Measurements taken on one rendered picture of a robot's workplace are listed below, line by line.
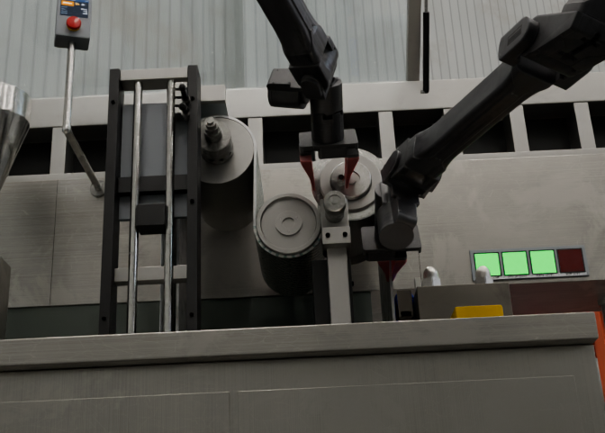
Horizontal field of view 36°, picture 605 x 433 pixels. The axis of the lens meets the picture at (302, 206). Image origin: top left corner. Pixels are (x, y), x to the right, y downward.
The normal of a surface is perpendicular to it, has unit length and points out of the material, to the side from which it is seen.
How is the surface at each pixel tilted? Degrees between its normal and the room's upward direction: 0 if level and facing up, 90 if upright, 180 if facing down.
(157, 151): 90
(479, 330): 90
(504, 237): 90
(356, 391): 90
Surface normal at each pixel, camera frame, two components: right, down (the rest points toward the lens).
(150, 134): -0.02, -0.39
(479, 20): 0.39, -0.37
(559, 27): -0.90, -0.34
